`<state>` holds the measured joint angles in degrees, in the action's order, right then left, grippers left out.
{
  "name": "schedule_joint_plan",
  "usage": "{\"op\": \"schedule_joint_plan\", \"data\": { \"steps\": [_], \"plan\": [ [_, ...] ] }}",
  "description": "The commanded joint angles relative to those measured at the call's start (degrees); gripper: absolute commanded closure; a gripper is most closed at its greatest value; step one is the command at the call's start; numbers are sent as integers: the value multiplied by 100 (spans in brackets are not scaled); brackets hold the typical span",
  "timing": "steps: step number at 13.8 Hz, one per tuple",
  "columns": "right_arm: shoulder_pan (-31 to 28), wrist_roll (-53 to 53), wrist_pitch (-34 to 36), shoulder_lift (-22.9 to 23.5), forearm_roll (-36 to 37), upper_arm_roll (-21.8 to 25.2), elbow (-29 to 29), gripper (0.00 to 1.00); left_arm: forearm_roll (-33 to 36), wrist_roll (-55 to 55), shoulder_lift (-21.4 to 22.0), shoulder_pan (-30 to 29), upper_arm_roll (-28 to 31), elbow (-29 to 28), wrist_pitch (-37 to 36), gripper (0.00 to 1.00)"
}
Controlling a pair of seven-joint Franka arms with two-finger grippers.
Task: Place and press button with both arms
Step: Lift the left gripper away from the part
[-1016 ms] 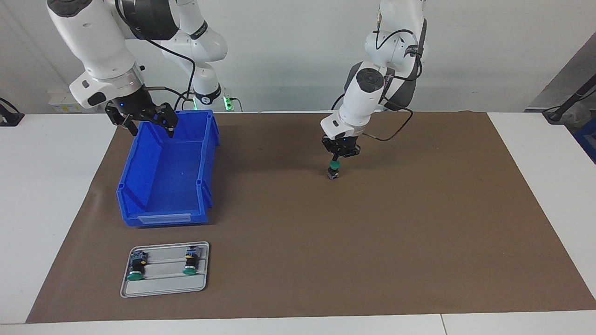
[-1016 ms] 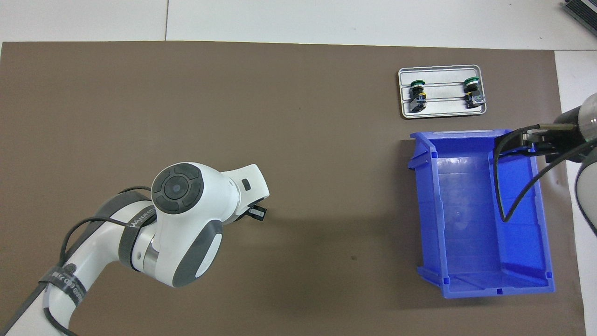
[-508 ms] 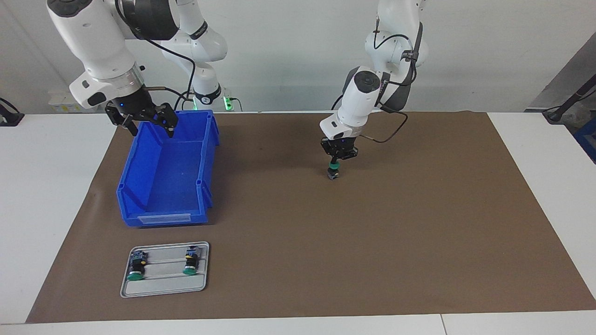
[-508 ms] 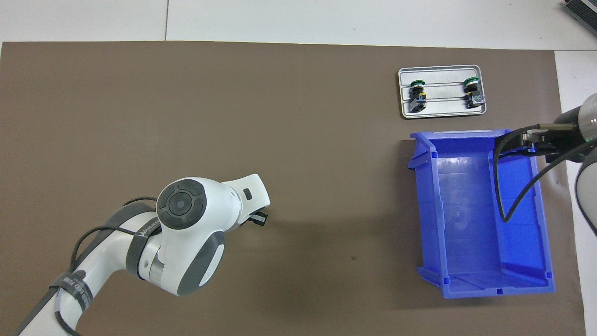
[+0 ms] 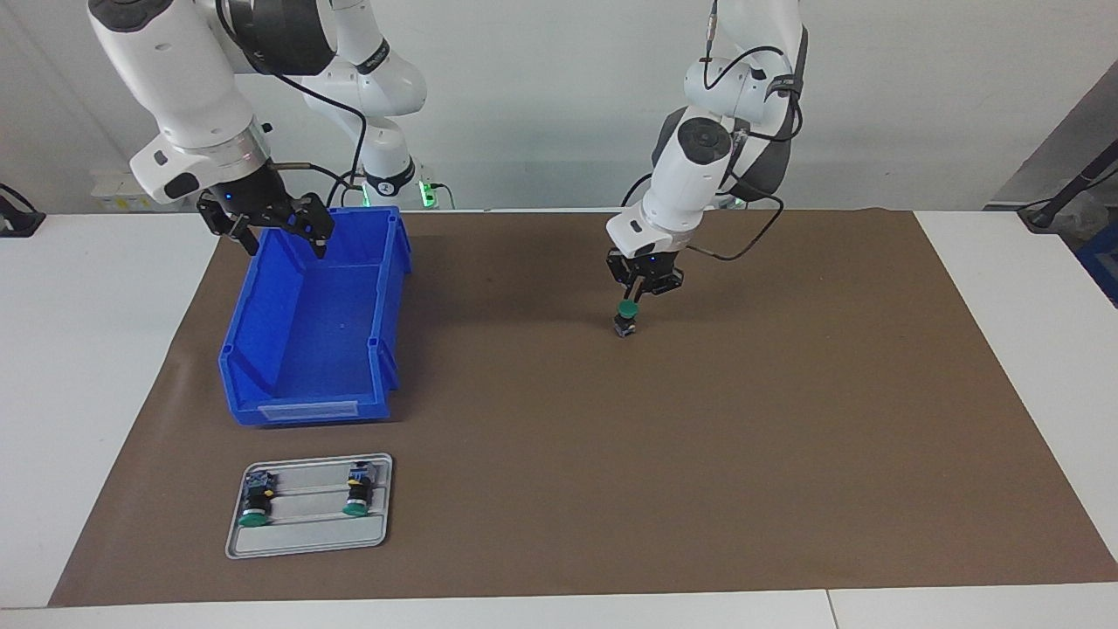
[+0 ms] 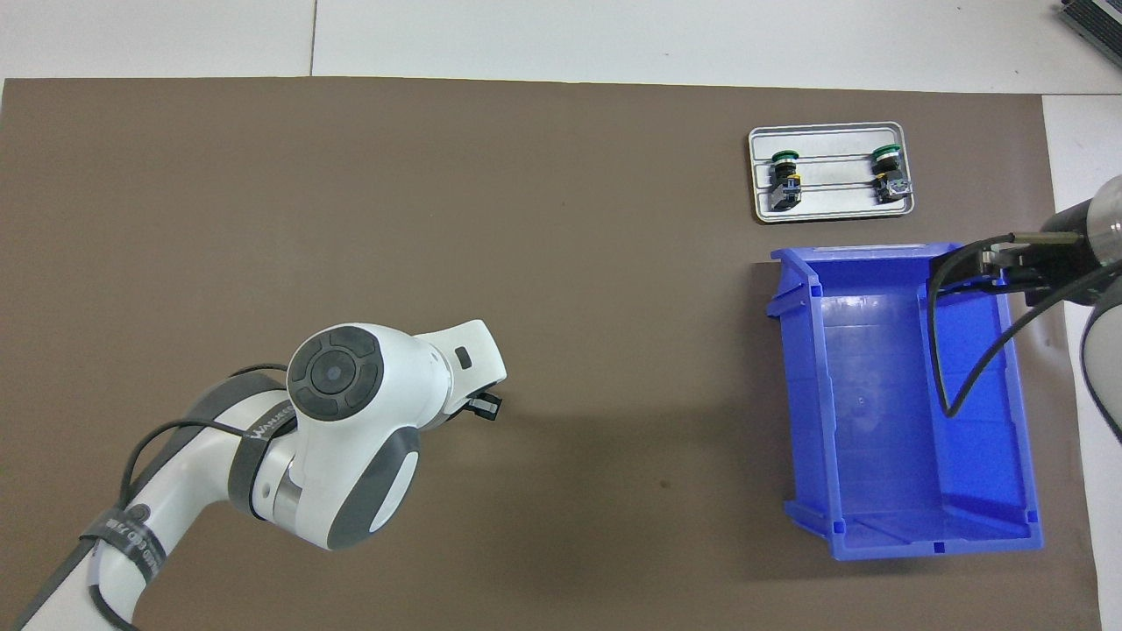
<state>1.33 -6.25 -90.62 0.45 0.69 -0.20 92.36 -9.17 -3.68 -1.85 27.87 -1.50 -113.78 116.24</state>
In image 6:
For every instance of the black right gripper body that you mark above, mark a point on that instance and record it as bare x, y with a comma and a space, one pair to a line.
1069, 263

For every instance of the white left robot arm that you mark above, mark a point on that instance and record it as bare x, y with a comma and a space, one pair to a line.
351, 438

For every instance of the brown table mat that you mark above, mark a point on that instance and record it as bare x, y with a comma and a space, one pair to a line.
526, 263

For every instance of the grey metal tray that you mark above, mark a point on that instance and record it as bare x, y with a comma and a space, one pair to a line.
833, 197

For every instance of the blue plastic storage bin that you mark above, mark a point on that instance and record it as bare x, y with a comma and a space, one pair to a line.
877, 421

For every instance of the dark keyboard device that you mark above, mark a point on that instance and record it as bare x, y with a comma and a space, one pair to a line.
1100, 17

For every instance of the green push button switch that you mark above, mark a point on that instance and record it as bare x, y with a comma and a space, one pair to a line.
892, 175
786, 180

